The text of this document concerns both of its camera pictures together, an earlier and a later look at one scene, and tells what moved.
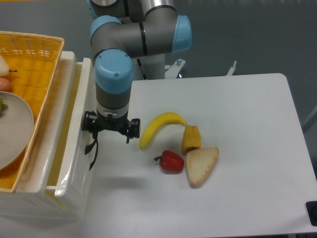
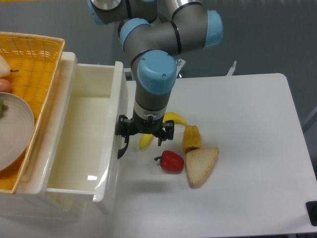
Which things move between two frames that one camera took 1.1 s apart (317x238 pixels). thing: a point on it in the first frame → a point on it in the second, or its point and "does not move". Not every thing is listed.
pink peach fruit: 5,85 does not move
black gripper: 121,124 → 154,127
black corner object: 311,207 does not move
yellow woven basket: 32,60 does not move
